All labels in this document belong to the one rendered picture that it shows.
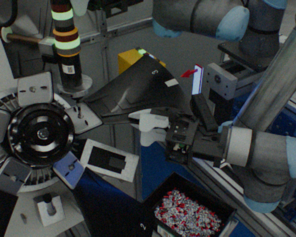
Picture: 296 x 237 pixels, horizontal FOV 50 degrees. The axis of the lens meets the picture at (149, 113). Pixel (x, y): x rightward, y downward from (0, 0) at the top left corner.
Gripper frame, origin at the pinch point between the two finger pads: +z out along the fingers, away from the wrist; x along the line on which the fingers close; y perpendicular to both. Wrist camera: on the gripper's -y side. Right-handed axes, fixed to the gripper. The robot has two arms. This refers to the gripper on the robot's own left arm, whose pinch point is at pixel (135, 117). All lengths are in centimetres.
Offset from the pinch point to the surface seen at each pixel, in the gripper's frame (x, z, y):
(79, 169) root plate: 7.2, 9.7, 11.7
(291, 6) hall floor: 163, -74, -404
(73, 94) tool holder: -10.1, 9.8, 6.2
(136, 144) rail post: 57, 16, -36
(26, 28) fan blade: -17.3, 23.6, -2.8
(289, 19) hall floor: 159, -70, -359
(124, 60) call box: 15.3, 19.1, -38.9
